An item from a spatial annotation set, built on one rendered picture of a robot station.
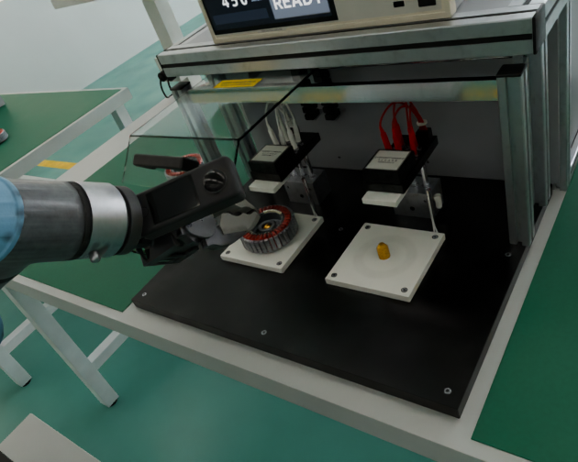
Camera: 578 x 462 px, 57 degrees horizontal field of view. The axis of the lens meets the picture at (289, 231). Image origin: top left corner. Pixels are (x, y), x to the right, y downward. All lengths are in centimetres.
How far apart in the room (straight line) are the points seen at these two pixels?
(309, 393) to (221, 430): 102
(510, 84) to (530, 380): 37
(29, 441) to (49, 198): 57
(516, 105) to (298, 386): 48
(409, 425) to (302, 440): 96
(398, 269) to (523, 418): 29
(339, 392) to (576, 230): 46
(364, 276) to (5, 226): 56
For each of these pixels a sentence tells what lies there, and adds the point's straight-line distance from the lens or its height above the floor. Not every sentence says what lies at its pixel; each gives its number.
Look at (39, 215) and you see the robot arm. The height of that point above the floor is 118.
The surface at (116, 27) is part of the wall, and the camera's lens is 635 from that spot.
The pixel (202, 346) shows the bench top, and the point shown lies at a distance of 92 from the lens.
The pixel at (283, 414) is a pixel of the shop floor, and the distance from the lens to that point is 173.
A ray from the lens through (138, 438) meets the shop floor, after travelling 192.
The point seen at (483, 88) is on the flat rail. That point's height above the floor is 103.
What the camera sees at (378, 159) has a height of 92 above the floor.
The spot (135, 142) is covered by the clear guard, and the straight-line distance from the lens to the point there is 90.
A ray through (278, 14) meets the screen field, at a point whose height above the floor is 115.
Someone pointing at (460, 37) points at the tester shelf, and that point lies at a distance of 75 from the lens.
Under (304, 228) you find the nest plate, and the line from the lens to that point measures 100.
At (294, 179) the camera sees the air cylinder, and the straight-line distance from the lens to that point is 108.
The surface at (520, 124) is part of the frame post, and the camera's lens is 77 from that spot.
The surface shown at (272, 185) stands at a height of 88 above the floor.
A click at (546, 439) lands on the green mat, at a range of 71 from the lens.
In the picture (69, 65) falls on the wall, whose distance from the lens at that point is 598.
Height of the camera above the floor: 136
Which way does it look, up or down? 35 degrees down
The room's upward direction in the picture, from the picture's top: 21 degrees counter-clockwise
